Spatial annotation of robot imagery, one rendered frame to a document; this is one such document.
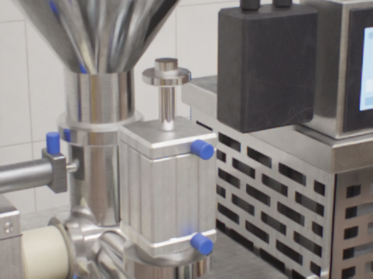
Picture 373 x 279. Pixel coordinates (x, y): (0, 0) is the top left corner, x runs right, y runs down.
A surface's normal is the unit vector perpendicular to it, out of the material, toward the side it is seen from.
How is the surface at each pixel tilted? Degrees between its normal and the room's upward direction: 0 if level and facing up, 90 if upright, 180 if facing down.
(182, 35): 90
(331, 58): 90
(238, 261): 0
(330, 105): 90
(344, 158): 90
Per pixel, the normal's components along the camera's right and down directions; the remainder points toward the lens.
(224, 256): 0.00, -0.95
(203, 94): -0.87, 0.15
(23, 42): 0.49, 0.26
